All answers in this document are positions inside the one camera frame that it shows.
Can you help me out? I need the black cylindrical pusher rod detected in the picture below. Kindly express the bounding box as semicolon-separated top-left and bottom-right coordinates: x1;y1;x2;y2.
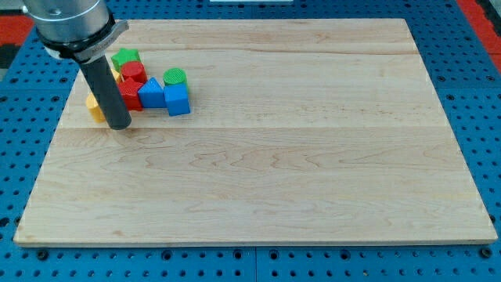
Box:
79;56;132;130

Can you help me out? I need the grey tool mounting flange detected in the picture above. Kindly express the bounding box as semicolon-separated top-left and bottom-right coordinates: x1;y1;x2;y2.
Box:
38;14;129;63

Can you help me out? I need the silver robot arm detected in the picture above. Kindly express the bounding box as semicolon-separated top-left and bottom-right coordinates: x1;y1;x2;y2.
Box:
23;0;132;130

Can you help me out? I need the yellow block behind rod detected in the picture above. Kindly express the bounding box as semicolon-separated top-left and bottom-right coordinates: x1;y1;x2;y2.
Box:
110;69;122;84

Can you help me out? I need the yellow block left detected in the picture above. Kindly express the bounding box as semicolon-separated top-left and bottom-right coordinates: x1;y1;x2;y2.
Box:
85;92;106;123

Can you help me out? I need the green star block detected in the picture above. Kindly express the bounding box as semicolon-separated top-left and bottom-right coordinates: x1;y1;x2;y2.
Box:
111;48;142;72

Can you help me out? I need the red star block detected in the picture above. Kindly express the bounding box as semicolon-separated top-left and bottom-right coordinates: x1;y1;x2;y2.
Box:
118;78;144;111

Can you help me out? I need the red cylinder block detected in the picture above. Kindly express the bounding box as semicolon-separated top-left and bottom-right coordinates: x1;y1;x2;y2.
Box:
121;61;148;83

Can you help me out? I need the blue triangle block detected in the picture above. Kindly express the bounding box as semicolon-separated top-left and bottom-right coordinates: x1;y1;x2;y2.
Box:
138;78;166;108

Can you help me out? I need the green cylinder block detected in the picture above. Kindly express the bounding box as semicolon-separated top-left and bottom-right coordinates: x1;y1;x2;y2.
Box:
163;67;189;93

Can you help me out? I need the blue cube block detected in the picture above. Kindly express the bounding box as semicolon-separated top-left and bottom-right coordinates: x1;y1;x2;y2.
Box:
164;83;191;116

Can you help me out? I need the wooden board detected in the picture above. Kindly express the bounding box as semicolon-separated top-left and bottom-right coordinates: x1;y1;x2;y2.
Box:
14;19;497;248

